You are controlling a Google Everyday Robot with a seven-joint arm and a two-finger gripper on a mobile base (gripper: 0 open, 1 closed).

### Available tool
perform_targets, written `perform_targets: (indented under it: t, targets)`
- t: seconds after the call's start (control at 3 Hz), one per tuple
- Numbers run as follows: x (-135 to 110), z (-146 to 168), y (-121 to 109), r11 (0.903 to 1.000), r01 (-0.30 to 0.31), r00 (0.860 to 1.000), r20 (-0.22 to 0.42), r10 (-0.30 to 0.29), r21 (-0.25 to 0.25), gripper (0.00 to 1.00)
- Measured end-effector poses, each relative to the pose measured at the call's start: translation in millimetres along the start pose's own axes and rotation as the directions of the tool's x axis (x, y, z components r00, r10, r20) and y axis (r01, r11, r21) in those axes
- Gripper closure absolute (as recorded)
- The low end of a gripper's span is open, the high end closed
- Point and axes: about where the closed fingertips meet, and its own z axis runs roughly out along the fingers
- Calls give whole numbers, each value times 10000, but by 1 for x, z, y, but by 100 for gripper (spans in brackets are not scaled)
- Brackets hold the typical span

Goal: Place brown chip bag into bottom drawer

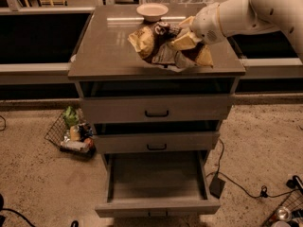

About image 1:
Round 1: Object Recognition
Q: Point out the beige bowl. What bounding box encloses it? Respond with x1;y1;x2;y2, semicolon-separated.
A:
136;3;169;22

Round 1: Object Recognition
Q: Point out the black floor cable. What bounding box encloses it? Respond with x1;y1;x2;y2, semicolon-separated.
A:
205;139;299;200

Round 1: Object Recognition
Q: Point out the grey drawer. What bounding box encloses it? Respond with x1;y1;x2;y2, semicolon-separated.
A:
94;120;220;153
80;79;232;123
96;151;220;218

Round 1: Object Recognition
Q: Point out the green leafy vegetable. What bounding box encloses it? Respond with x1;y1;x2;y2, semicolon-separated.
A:
62;106;79;128

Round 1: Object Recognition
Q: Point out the white wrapped package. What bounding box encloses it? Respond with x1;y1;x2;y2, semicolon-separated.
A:
61;140;89;153

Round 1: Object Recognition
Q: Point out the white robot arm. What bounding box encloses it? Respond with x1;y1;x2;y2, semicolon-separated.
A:
171;0;303;59

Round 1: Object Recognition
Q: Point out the brown chip bag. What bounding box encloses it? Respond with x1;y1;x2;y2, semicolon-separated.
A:
128;22;213;72

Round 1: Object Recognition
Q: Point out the middle grey drawer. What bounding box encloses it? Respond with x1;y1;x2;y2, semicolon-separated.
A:
94;120;220;153

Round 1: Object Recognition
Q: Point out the black power adapter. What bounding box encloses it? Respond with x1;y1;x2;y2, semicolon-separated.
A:
209;175;225;199

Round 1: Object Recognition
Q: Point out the black wire basket right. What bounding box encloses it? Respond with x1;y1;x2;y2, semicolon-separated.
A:
261;190;303;227

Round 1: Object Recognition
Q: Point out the top grey drawer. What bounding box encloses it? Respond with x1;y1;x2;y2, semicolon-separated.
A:
80;79;232;123

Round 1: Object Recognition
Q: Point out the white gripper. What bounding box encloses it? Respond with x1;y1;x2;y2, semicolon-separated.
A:
168;3;225;51

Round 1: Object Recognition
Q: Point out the black wire basket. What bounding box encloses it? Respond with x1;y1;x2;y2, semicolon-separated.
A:
45;111;96;158
261;190;303;227

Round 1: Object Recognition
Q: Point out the grey drawer cabinet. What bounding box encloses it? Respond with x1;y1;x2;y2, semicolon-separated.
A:
67;3;246;219

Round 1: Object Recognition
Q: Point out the black wire basket left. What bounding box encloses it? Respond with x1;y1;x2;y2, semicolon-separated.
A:
45;111;96;158

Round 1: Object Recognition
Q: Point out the silver can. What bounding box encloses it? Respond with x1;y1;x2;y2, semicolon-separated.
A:
276;206;292;221

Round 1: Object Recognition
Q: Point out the bottom grey drawer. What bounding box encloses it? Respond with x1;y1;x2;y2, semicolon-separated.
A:
96;151;220;218

